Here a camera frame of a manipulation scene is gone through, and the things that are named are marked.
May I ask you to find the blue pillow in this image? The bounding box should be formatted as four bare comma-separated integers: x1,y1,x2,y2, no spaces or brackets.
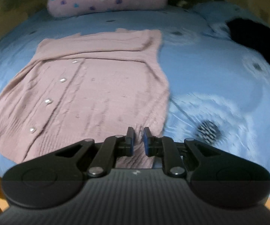
191,1,266,34

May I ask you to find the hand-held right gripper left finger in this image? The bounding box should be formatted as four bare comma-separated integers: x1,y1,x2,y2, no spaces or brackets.
54,127,135,177

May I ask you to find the pink knitted cardigan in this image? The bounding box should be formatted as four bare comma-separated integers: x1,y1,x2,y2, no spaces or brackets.
0,28,170,169

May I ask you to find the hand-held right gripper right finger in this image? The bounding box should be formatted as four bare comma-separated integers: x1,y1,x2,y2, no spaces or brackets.
144,127,216,178

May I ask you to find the black cloth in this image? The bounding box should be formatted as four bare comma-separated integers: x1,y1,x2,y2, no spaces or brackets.
226,17,270,69

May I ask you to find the blue dandelion print bedsheet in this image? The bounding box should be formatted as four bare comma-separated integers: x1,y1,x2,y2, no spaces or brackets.
0,1,270,193

